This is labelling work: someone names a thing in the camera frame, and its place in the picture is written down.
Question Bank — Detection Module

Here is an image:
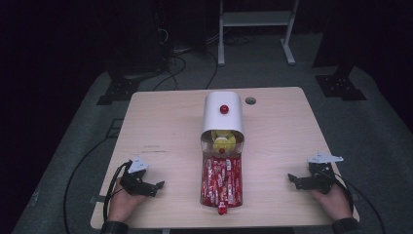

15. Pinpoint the black stand base plate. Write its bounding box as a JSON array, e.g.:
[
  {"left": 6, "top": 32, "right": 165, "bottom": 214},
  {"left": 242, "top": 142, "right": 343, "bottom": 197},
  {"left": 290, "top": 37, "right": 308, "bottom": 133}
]
[
  {"left": 95, "top": 75, "right": 141, "bottom": 106},
  {"left": 315, "top": 73, "right": 368, "bottom": 102}
]

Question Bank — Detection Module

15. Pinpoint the yellow plastic dispenser wheel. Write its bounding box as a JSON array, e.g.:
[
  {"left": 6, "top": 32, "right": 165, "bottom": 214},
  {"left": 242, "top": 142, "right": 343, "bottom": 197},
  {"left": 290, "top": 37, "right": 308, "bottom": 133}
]
[{"left": 210, "top": 130, "right": 238, "bottom": 155}]

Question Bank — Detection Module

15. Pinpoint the pile of red snack sticks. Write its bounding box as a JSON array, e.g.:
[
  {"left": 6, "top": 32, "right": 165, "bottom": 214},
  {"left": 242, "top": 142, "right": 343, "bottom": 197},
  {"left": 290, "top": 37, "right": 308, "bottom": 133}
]
[{"left": 201, "top": 156, "right": 244, "bottom": 208}]

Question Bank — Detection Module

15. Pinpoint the black floor cable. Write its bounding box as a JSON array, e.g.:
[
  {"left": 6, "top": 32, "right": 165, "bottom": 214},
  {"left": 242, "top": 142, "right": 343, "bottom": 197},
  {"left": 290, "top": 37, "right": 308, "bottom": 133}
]
[
  {"left": 152, "top": 53, "right": 188, "bottom": 93},
  {"left": 62, "top": 136, "right": 113, "bottom": 234},
  {"left": 205, "top": 50, "right": 219, "bottom": 91}
]

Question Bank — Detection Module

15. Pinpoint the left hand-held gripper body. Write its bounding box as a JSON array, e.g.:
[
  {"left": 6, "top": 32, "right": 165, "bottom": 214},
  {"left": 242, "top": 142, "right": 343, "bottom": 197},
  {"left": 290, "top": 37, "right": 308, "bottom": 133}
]
[{"left": 119, "top": 156, "right": 158, "bottom": 198}]

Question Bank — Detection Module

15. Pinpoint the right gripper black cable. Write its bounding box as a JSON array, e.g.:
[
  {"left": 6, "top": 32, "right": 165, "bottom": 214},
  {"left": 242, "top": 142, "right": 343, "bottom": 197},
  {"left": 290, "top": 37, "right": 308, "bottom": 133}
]
[{"left": 330, "top": 172, "right": 387, "bottom": 234}]

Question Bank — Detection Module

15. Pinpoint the white and clear snack dispenser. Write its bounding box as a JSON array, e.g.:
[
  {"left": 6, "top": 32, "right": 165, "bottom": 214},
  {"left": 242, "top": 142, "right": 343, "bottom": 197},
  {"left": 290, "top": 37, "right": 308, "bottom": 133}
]
[{"left": 199, "top": 91, "right": 245, "bottom": 208}]

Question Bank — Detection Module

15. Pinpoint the dark equipment cabinet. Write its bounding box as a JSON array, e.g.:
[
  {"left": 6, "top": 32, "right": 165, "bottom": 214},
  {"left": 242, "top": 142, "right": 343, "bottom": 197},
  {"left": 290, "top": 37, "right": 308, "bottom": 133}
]
[{"left": 105, "top": 0, "right": 171, "bottom": 77}]

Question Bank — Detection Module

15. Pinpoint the person's left hand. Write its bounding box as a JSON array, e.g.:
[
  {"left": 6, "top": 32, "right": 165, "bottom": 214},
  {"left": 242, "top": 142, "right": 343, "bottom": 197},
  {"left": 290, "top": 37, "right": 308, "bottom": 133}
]
[{"left": 106, "top": 176, "right": 148, "bottom": 224}]

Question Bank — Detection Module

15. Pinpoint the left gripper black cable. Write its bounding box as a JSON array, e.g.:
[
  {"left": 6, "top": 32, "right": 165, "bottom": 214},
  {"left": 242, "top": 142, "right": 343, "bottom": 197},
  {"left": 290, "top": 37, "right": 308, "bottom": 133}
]
[{"left": 102, "top": 160, "right": 134, "bottom": 222}]

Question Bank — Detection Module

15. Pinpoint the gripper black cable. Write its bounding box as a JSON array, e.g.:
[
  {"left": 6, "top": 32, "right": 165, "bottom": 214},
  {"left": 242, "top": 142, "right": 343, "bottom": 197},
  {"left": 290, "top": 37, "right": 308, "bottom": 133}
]
[
  {"left": 330, "top": 172, "right": 387, "bottom": 234},
  {"left": 102, "top": 160, "right": 134, "bottom": 222}
]

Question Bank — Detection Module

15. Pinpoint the white metal frame stand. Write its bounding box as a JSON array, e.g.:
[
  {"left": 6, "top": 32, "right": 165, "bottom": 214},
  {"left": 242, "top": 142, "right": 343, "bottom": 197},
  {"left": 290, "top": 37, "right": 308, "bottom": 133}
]
[{"left": 217, "top": 0, "right": 300, "bottom": 67}]

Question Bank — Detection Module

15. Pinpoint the black stand post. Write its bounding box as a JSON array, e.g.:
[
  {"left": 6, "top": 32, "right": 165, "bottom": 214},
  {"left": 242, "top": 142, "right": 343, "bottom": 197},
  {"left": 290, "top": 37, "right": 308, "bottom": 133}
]
[{"left": 312, "top": 0, "right": 359, "bottom": 78}]

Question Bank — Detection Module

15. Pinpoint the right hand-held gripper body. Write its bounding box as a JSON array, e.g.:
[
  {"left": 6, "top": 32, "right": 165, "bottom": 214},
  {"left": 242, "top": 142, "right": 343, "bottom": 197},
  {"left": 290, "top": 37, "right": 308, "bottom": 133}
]
[{"left": 303, "top": 151, "right": 345, "bottom": 196}]

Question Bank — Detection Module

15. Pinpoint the person's right hand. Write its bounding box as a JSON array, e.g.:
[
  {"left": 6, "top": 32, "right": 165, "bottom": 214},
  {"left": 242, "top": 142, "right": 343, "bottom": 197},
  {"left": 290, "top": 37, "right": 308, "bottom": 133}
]
[{"left": 309, "top": 182, "right": 355, "bottom": 222}]

